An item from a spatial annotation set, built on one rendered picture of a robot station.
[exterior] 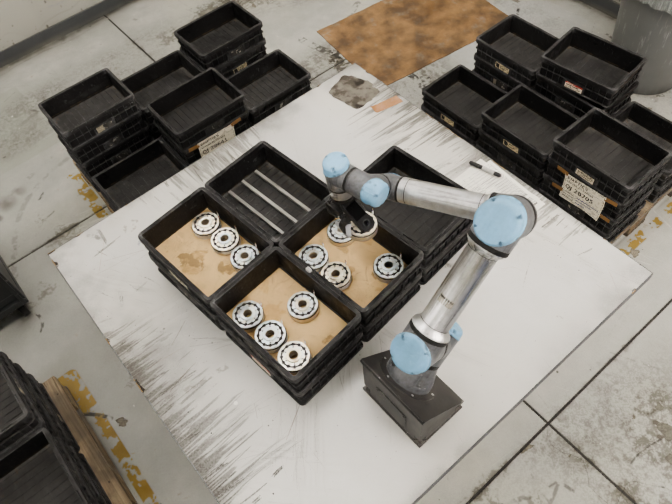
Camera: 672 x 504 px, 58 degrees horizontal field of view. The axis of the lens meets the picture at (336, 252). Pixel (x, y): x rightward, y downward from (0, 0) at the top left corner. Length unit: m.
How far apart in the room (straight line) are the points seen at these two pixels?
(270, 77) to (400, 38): 1.14
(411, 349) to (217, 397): 0.75
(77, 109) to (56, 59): 1.33
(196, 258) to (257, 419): 0.61
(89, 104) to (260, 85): 0.90
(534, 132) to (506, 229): 1.74
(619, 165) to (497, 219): 1.55
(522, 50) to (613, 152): 0.91
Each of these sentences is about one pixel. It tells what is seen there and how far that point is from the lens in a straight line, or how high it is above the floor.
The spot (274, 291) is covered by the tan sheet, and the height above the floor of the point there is 0.83.
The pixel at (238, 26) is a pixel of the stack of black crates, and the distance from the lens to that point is 3.73.
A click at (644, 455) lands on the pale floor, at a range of 2.88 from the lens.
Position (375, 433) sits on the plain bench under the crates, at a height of 0.70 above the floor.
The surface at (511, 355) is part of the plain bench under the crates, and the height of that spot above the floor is 0.70.
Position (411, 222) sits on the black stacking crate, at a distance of 2.20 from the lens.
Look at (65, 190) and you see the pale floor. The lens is 3.87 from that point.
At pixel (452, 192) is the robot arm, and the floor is 1.29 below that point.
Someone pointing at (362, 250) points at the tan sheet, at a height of 0.83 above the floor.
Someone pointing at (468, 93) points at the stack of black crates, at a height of 0.27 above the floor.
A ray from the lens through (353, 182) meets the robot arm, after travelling 1.67.
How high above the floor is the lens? 2.59
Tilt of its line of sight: 56 degrees down
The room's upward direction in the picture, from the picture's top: 8 degrees counter-clockwise
